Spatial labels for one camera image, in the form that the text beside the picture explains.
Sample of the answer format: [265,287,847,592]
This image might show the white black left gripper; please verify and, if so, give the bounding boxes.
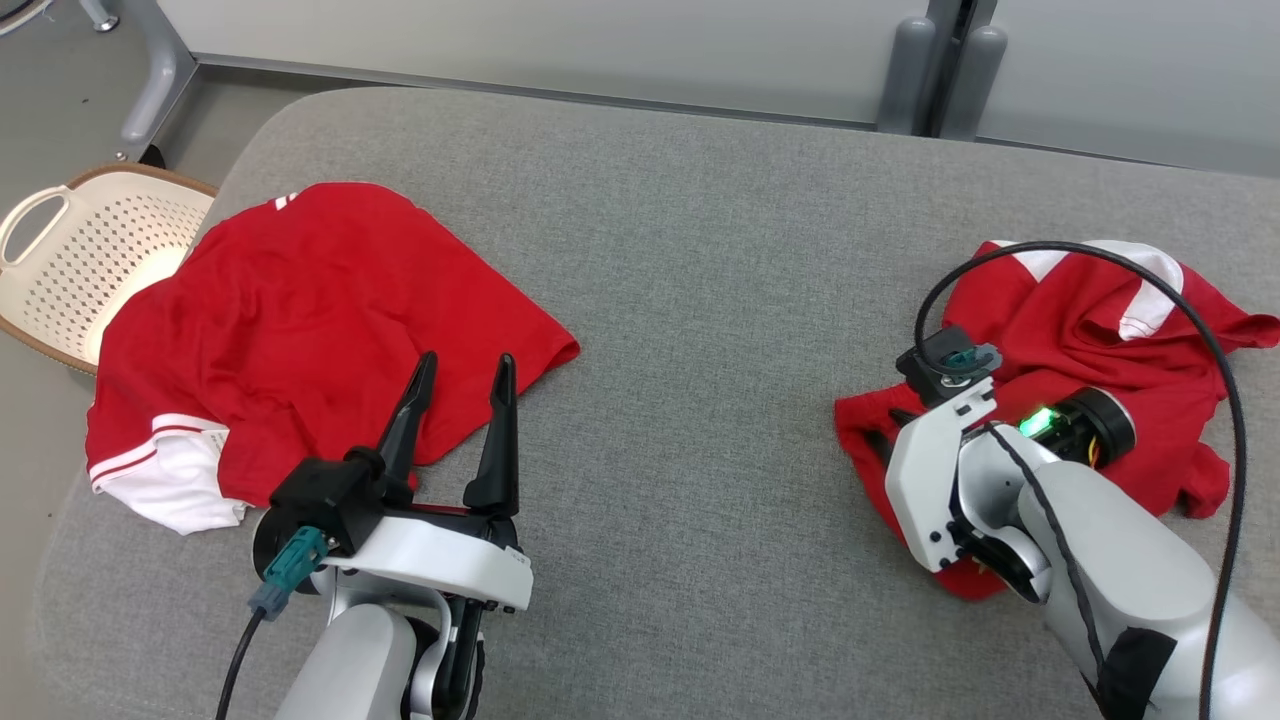
[322,350,534,613]

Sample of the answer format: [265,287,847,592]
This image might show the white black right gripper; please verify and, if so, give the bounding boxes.
[865,377,1001,574]

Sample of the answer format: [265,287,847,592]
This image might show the red basketball jersey white sleeves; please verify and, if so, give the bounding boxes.
[85,180,581,537]

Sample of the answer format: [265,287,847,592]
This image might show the red garment with white trim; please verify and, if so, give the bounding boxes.
[834,238,1280,602]

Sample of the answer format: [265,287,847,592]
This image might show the cream perforated laundry basket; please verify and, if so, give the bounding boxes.
[0,163,219,377]

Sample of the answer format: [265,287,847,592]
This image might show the grey vertical partition column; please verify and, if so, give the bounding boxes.
[924,0,989,41]

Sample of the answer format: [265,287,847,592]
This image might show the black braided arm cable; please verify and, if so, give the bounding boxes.
[985,422,1109,691]

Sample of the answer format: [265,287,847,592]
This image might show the black cable with teal plug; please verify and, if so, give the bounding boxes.
[214,526,332,720]

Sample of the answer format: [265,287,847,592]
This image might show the grey rounded metal post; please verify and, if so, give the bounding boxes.
[940,25,1009,142]
[877,15,939,135]

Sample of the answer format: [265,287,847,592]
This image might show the grey metal frame leg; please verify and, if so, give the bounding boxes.
[115,0,201,163]

